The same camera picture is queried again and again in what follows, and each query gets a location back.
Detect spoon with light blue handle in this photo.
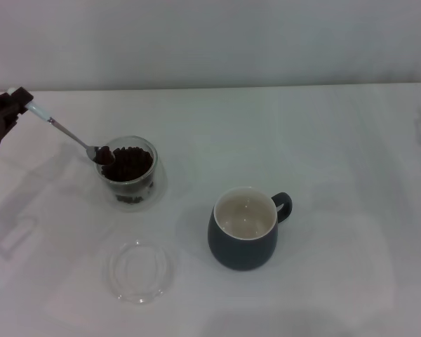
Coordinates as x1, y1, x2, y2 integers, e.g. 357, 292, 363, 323
7, 87, 116, 166

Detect dark blue-grey ceramic mug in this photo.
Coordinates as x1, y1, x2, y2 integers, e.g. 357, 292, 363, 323
207, 186, 294, 272

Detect coffee beans pile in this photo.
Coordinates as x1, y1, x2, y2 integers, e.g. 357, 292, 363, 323
100, 145, 154, 204

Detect double-walled glass cup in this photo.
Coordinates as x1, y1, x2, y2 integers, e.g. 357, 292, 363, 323
96, 136, 169, 213

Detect clear glass saucer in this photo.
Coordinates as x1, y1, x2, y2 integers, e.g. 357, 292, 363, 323
107, 239, 175, 305

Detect white tablecloth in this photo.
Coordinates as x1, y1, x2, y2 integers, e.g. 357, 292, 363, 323
0, 82, 421, 337

